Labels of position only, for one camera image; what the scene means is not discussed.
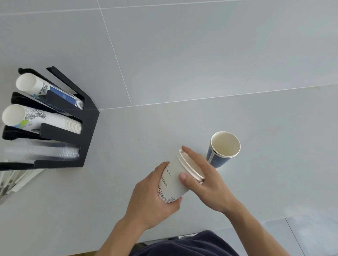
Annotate stack of blue paper cups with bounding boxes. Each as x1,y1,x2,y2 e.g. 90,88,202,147
15,73,85,111

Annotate person's left hand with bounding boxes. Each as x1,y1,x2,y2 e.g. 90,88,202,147
124,161,183,230

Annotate stack of white printed cups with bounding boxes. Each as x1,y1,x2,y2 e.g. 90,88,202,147
2,104,82,135

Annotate person's right hand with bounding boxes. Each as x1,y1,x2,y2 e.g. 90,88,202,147
179,145,238,214

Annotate white plastic tongs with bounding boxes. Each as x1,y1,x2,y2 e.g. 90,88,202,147
0,170,24,205
10,168,45,193

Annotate large blue paper cup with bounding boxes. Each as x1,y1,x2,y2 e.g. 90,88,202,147
210,131,241,158
206,131,241,169

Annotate dark blue shirt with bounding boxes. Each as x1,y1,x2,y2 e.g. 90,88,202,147
129,230,239,256

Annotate white table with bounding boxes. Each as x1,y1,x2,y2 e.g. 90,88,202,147
0,84,338,256

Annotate black cup rack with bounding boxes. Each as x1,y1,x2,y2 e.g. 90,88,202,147
0,66,100,171

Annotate tall white printed paper cup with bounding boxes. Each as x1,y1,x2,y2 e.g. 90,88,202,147
157,152,205,204

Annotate stack of clear plastic cups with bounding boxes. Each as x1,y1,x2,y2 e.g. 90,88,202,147
2,143,80,162

